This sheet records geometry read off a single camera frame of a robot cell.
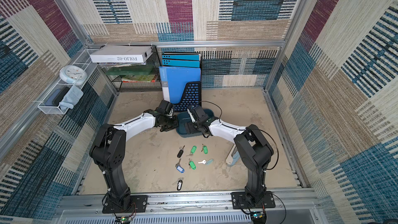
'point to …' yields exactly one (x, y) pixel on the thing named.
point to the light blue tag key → (207, 162)
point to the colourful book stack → (139, 79)
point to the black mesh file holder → (192, 96)
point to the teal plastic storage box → (183, 117)
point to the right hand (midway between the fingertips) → (191, 123)
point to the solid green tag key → (192, 164)
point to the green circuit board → (123, 219)
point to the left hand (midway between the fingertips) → (179, 124)
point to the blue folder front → (174, 80)
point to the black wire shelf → (154, 59)
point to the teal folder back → (182, 56)
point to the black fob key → (181, 152)
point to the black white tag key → (180, 182)
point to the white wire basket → (88, 61)
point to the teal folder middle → (181, 62)
